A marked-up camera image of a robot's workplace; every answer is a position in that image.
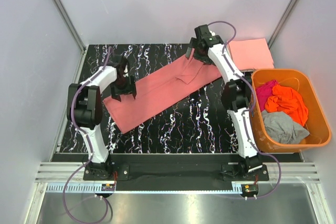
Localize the salmon red t shirt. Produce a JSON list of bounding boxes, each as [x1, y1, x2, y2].
[[103, 56, 221, 134]]

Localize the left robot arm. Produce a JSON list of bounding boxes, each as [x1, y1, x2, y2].
[[67, 57, 137, 180]]

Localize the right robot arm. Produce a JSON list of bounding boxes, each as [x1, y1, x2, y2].
[[186, 25, 263, 180]]

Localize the folded light pink t shirt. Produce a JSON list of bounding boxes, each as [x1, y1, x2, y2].
[[228, 38, 274, 72]]

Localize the magenta t shirt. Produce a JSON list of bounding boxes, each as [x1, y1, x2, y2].
[[256, 80, 278, 112]]

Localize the orange t shirt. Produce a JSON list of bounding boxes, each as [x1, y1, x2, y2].
[[265, 84, 309, 126]]

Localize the grey t shirt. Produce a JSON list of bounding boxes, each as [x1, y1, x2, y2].
[[261, 110, 310, 144]]

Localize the orange plastic basket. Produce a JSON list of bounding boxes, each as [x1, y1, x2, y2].
[[250, 69, 331, 153]]

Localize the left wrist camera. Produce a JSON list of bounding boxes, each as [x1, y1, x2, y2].
[[123, 66, 129, 77]]

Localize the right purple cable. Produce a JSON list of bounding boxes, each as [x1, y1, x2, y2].
[[208, 20, 283, 200]]

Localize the purple cable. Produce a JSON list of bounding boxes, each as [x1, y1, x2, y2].
[[62, 46, 114, 223], [208, 20, 283, 200]]

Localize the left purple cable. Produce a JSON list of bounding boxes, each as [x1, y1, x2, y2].
[[62, 46, 114, 223]]

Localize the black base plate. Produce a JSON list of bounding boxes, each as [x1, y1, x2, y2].
[[83, 154, 269, 182]]

